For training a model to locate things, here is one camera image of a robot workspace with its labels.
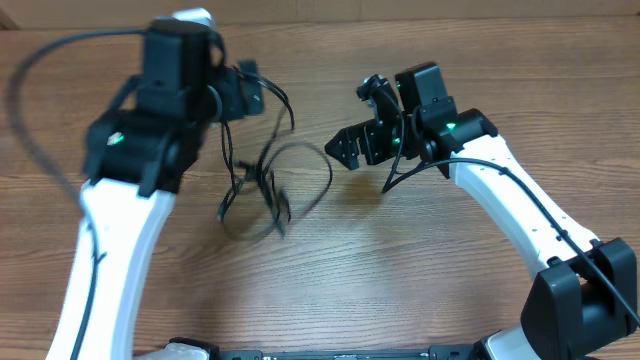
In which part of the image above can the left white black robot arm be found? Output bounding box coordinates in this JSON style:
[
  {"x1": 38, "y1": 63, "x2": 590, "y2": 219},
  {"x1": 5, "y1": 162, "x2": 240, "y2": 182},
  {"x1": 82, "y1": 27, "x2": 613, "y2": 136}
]
[{"x1": 48, "y1": 8, "x2": 264, "y2": 359}]

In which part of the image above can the black USB cable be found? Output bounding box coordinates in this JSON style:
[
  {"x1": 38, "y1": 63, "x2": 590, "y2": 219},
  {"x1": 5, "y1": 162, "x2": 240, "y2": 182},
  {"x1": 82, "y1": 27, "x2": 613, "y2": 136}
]
[{"x1": 217, "y1": 69, "x2": 296, "y2": 239}]

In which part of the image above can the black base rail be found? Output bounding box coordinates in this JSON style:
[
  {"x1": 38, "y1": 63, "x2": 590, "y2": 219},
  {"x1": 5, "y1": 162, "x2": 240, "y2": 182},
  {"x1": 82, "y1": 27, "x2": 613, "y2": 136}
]
[{"x1": 164, "y1": 337, "x2": 486, "y2": 360}]

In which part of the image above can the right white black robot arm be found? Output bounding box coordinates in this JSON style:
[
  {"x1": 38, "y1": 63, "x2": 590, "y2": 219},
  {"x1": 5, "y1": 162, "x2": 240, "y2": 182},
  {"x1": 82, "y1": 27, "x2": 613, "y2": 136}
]
[{"x1": 325, "y1": 62, "x2": 639, "y2": 359}]

